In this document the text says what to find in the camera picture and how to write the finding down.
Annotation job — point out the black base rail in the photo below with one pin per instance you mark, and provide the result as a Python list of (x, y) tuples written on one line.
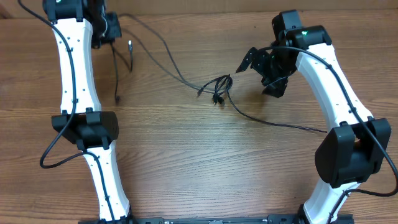
[(217, 220)]

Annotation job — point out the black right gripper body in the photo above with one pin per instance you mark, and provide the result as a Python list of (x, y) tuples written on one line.
[(273, 67)]

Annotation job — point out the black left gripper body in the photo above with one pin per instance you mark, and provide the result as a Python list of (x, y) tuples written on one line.
[(106, 28)]

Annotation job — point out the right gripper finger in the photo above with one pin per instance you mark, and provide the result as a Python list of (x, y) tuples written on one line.
[(254, 58), (274, 88)]

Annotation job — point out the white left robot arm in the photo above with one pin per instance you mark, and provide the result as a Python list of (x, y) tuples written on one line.
[(79, 27)]

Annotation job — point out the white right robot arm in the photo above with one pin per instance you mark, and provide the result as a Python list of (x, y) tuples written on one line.
[(355, 145)]

